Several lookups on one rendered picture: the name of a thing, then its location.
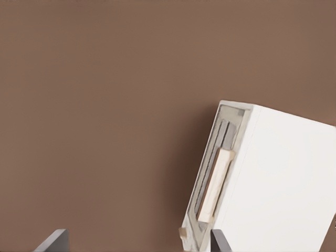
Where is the white oven body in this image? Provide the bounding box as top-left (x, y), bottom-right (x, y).
top-left (211, 103), bottom-right (336, 252)

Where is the pale oven door handle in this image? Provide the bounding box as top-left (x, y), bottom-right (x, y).
top-left (197, 148), bottom-right (235, 224)

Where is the white oven door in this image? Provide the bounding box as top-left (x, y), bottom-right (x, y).
top-left (181, 99), bottom-right (255, 252)

